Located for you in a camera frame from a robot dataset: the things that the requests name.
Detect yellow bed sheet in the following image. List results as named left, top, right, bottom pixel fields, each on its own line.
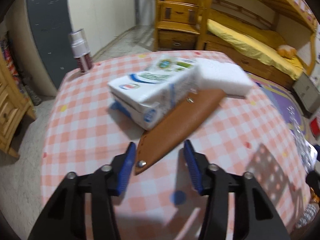
left=207, top=20, right=305, bottom=80

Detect grey nightstand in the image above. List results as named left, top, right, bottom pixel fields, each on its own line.
left=293, top=73, right=319, bottom=114

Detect crumpled silver foil wrapper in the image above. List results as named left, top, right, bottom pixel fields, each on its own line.
left=287, top=106, right=318, bottom=173

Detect colourful oval rug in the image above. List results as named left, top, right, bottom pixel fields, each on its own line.
left=247, top=72, right=314, bottom=142

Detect white foam block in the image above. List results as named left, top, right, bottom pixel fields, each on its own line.
left=195, top=57, right=254, bottom=97

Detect white wardrobe with dots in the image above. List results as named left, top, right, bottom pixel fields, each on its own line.
left=26, top=0, right=135, bottom=88

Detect white milk carton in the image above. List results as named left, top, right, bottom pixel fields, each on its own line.
left=108, top=55, right=199, bottom=130

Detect pink checkered tablecloth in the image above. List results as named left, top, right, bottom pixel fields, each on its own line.
left=41, top=53, right=310, bottom=239

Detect red trash bin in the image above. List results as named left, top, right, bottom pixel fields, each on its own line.
left=309, top=112, right=320, bottom=140

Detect clear spray bottle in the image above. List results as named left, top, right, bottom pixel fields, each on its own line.
left=68, top=29, right=93, bottom=73

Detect wooden stair drawers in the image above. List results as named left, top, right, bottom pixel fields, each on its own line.
left=153, top=0, right=212, bottom=51

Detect brown leather sheath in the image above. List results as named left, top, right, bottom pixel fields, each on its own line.
left=135, top=89, right=226, bottom=175

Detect orange plush toy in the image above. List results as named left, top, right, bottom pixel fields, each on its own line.
left=277, top=44, right=297, bottom=59

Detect wooden bunk bed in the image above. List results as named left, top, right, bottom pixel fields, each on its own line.
left=203, top=0, right=318, bottom=89

